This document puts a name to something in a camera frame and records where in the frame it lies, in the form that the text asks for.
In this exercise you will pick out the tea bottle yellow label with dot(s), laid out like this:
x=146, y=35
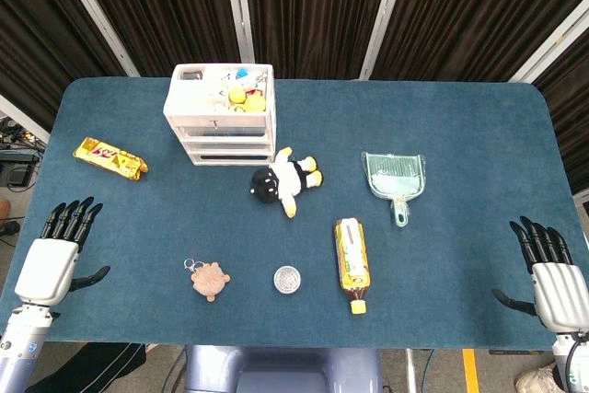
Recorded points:
x=353, y=255

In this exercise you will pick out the black trousers leg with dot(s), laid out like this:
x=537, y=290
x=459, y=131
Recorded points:
x=92, y=370

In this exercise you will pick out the grey-purple robot torso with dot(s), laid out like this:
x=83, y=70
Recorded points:
x=280, y=367

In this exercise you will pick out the mint green dustpan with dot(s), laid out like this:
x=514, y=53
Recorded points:
x=393, y=174

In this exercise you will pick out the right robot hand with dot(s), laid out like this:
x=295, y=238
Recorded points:
x=563, y=294

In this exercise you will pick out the white plastic drawer organizer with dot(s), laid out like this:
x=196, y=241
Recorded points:
x=216, y=137

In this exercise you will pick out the black white penguin plush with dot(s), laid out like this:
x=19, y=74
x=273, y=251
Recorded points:
x=285, y=176

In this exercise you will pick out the white sneaker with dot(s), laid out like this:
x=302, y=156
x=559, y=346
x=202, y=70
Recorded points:
x=536, y=379

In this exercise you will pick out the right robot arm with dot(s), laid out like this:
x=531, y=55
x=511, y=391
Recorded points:
x=563, y=361

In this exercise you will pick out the yellow ball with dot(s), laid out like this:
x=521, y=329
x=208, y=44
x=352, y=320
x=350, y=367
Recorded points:
x=237, y=95
x=254, y=104

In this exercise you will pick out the round clear paperclip box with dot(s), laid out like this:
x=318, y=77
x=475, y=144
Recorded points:
x=287, y=280

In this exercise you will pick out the white table leg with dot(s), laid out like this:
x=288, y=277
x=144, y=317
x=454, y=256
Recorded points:
x=411, y=372

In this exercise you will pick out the blue felt table cover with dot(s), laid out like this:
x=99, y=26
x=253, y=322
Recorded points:
x=437, y=126

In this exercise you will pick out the white frame post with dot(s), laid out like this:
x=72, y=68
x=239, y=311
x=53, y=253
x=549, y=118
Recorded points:
x=239, y=6
x=96, y=15
x=552, y=38
x=382, y=20
x=23, y=119

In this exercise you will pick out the yellow snack packet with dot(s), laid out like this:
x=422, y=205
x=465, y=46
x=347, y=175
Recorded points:
x=110, y=158

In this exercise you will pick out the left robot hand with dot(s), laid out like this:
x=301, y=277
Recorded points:
x=43, y=269

